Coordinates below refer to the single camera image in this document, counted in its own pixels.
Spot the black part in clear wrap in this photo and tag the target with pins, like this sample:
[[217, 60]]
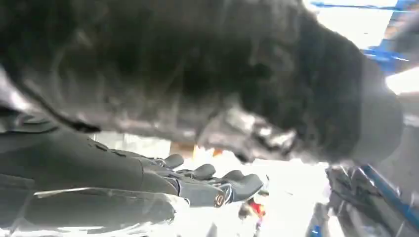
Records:
[[353, 199]]

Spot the blue metal shelving rack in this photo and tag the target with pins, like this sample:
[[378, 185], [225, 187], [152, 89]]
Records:
[[388, 193]]

